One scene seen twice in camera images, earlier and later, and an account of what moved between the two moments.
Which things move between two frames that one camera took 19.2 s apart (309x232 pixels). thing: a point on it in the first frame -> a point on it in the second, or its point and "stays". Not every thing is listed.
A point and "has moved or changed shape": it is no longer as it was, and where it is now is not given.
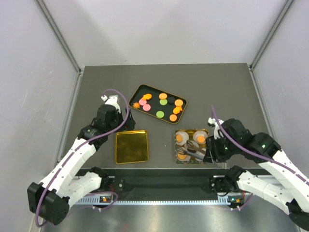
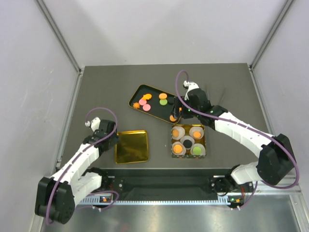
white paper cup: x=191 y=145 -> x=185 y=137
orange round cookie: x=182 y=156 -> x=177 y=149
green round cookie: x=160 y=114 -> x=197 y=151
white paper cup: x=182 y=155 -> x=178 y=148
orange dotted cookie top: x=162 y=96 stays
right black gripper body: x=221 y=149 -> x=186 y=112
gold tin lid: x=131 y=147 stays
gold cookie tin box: x=190 y=145 has moved or changed shape
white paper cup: x=181 y=137 -> x=181 y=133
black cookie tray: x=166 y=106 stays
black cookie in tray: x=171 y=99 stays
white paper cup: x=200 y=137 -> x=195 y=129
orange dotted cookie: x=179 y=138 -> x=175 y=133
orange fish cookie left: x=147 y=96 stays
